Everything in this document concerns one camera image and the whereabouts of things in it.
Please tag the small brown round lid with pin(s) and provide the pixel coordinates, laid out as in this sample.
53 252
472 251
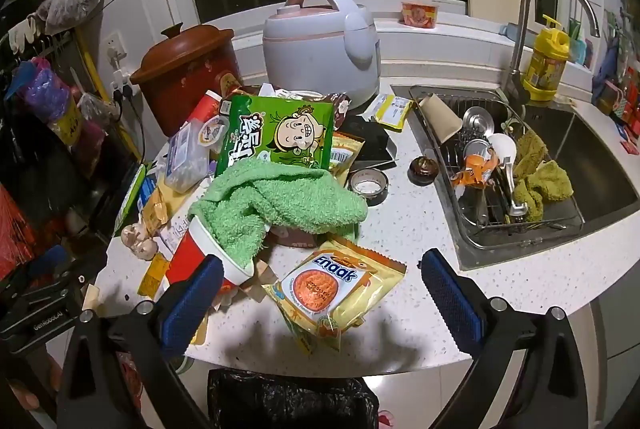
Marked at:
424 170

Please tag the red instant noodle bowl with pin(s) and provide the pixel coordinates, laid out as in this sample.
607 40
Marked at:
420 15

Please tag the pink slipper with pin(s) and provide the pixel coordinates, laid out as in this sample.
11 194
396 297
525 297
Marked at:
387 419

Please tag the steel kitchen sink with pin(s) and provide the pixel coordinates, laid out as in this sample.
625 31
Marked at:
600 149

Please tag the red white paper cup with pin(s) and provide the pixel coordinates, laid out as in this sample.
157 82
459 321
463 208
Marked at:
205 109

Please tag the olive green dish cloth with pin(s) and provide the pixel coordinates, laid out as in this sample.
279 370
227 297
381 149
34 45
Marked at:
547 181

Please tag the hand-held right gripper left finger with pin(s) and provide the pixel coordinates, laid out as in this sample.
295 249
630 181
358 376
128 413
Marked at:
192 304

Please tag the brown clay pot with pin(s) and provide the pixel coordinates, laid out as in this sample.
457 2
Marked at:
185 69

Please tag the green terry towel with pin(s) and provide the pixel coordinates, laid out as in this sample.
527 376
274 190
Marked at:
280 199

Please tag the row of colourful packets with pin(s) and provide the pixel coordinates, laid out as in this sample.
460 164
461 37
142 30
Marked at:
620 99

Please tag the pale pink rice cooker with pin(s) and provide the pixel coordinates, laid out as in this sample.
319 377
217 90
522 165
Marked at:
320 49

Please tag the green white carton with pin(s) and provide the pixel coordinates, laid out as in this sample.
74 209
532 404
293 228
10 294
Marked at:
129 199

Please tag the red instant noodle cup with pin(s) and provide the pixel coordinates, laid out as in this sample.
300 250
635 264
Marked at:
192 259

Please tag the small yellow sachet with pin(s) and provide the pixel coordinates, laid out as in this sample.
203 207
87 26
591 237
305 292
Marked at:
152 276

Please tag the teal bottle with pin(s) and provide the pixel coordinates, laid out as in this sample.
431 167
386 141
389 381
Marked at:
579 44

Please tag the tape roll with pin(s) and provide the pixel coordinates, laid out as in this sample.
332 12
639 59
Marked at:
367 186

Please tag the green cartoon snack packet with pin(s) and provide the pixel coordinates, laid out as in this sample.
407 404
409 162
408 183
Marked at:
275 129

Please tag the white glove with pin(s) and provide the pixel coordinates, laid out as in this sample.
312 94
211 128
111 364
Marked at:
25 34

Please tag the purple hanging bag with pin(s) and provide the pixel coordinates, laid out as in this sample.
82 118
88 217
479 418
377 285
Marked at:
50 94

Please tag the yellow white flat packet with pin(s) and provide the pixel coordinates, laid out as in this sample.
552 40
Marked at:
392 111

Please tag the yellow brown snack packet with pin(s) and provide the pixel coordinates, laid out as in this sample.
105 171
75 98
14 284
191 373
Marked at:
345 154

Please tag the grey hanging plastic bag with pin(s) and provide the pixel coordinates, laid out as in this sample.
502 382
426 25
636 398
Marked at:
75 4

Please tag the white wall socket with plugs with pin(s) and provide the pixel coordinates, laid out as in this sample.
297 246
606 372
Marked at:
117 69

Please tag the orange crumpled packet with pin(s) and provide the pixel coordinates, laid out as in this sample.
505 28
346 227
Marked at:
470 169

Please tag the black trash bag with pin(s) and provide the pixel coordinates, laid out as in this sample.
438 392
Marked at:
290 401

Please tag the brown paper cup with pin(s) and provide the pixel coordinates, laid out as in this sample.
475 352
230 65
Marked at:
440 116

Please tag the yellow pump bottle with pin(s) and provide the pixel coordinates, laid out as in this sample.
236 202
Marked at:
545 64

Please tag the garlic bulb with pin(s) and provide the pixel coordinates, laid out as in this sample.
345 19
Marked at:
131 234
146 246

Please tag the steel sink faucet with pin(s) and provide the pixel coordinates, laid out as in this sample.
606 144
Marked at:
522 24

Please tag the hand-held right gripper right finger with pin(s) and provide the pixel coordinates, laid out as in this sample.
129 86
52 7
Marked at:
450 304

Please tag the black flat packet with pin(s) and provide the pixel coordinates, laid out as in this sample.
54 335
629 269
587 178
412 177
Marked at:
370 141

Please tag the yellow biscuit snack packet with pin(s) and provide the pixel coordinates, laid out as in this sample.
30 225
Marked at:
320 289

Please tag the clear plastic box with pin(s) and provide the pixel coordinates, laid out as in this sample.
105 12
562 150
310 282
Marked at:
185 159

